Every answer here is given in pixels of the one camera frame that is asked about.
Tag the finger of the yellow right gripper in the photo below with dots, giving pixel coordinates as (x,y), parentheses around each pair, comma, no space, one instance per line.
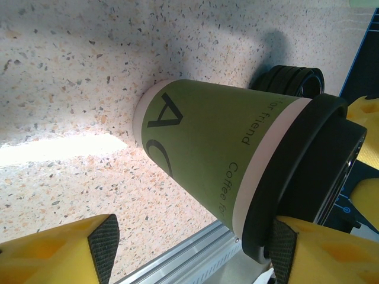
(371,133)
(370,204)

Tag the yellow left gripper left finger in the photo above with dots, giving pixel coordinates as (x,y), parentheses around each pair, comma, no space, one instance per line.
(44,257)

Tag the black lids stack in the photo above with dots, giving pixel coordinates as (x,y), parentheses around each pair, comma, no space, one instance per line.
(308,80)

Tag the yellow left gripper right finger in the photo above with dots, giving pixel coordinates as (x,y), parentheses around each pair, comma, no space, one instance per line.
(325,257)

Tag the aluminium mounting rail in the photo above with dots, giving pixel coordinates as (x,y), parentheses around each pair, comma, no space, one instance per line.
(177,260)

